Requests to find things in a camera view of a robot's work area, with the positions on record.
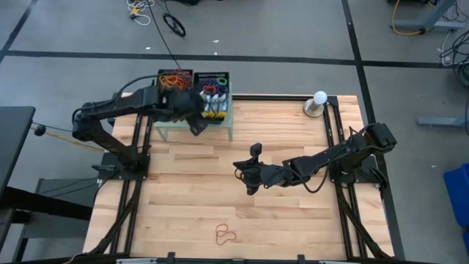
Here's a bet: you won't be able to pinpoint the coiled black floor cable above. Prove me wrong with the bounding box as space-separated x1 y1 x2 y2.
162 12 187 38

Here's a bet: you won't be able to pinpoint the white bulb metal lamp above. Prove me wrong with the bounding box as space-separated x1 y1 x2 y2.
303 90 329 119

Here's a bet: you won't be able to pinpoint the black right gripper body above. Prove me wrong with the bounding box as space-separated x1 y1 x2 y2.
242 164 275 188

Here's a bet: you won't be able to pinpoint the grey table leg frame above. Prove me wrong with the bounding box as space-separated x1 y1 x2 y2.
394 0 465 34

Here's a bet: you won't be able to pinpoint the black plastic mesh basket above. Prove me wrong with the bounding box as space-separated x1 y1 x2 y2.
199 93 230 125
192 71 231 97
156 68 194 92

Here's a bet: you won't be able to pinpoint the grey metal floor bar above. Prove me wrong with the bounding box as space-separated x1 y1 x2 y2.
417 116 469 128

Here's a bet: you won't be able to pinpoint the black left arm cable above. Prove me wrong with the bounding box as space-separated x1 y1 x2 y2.
73 74 162 122

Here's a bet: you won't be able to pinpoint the white and yellow cables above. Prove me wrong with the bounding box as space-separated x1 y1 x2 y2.
126 0 153 26

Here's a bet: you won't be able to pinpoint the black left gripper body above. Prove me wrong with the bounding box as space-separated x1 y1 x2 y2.
164 89 203 124

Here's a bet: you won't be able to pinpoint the orange rubber band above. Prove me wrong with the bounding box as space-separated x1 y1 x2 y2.
175 71 193 89
160 76 184 91

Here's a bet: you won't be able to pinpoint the yellow floor cable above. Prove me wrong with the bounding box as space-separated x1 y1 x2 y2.
31 126 107 153
391 0 426 37

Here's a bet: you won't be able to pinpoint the sage green perforated shelf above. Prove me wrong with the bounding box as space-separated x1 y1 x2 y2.
153 82 235 142

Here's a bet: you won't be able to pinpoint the long black floor cable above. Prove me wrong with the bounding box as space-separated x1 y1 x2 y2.
146 0 184 70

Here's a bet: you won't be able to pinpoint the black side desk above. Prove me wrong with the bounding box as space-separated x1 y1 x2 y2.
0 105 95 224

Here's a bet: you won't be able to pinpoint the blue plastic bin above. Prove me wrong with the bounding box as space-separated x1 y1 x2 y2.
443 163 469 228

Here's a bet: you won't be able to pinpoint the black cable bundle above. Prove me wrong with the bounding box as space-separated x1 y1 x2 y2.
437 29 469 89

